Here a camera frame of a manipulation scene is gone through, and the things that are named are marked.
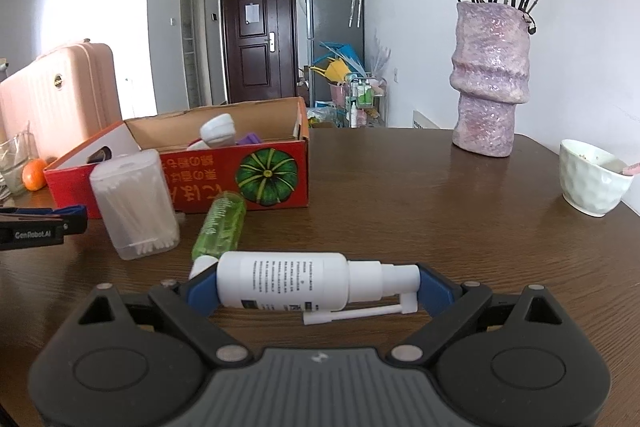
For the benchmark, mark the orange fruit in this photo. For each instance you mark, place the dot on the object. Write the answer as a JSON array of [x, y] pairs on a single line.
[[34, 174]]

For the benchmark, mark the white spray bottle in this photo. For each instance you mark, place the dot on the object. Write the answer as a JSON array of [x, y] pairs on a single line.
[[280, 279]]

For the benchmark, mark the green plastic bag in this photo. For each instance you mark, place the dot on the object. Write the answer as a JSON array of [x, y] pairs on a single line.
[[322, 117]]

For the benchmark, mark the grey refrigerator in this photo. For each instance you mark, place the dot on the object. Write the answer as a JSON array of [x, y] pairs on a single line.
[[330, 22]]

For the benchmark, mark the red pumpkin print cardboard box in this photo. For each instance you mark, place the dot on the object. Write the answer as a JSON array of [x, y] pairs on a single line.
[[210, 179]]

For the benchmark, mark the green transparent bottle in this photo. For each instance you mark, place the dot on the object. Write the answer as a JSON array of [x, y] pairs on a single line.
[[220, 222]]

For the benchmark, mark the pink hard suitcase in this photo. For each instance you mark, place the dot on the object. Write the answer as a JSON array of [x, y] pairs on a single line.
[[65, 107]]

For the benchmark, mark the purple ceramic vase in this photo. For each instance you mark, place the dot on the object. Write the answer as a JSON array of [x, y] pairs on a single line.
[[490, 77]]

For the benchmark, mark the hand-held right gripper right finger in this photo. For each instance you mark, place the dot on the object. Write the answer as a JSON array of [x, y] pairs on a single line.
[[440, 287]]

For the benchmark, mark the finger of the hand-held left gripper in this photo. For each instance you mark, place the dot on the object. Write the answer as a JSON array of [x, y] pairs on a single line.
[[75, 221]]

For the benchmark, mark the white dimpled bowl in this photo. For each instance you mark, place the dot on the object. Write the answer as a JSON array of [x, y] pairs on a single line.
[[590, 187]]

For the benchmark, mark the pink spoon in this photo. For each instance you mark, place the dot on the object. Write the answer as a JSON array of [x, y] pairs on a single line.
[[631, 168]]

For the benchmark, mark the clear glass pitcher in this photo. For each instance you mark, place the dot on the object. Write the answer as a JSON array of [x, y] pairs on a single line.
[[12, 157]]

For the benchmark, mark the white paper notice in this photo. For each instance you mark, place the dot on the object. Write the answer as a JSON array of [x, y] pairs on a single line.
[[252, 12]]

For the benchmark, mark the white flat board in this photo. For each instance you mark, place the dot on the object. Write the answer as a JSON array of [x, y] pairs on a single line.
[[432, 121]]

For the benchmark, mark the dark brown entrance door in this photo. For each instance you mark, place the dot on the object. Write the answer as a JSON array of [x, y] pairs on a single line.
[[257, 67]]

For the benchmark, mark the blue plastic item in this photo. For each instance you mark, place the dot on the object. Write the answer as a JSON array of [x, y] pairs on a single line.
[[347, 54]]

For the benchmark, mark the pink bucket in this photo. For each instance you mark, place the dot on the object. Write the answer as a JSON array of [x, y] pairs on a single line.
[[337, 93]]

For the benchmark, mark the metal rolling cart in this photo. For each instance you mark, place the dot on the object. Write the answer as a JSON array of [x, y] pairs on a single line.
[[367, 102]]

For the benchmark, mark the yellow plastic item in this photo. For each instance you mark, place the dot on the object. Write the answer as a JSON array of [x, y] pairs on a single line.
[[335, 71]]

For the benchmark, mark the white interior door frame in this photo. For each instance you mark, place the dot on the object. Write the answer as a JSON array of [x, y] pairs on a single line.
[[192, 37]]

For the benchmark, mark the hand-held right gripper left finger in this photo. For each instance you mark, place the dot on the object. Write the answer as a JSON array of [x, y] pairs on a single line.
[[202, 292]]

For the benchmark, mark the clear cotton swab box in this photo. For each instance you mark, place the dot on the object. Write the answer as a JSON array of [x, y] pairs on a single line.
[[132, 207]]

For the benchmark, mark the white ribbed cap bottle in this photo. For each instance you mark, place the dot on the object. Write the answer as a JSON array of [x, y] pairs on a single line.
[[218, 132]]

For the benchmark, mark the purple plastic item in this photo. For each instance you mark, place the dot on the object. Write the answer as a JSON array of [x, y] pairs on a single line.
[[248, 139]]

